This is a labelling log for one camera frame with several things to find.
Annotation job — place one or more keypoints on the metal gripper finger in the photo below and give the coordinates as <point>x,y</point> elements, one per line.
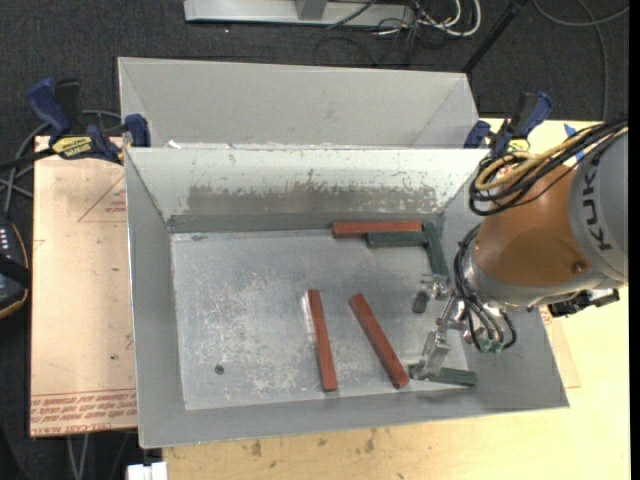
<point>434,288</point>
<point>437,348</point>

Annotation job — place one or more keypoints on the dark green flat block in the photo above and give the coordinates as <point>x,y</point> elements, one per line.
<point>436,250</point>
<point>457,377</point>
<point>397,239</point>

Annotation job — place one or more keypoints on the red-brown flat block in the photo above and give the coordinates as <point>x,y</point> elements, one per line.
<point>322,340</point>
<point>378,340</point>
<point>376,228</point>

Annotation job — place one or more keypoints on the grey metal bin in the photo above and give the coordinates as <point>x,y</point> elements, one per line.
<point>250,318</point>

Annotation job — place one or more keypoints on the brown cardboard board red print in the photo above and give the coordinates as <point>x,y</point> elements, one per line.
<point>80,278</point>

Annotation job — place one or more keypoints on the black cylinder on white bracket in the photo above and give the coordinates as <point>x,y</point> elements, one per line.
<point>580,303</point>

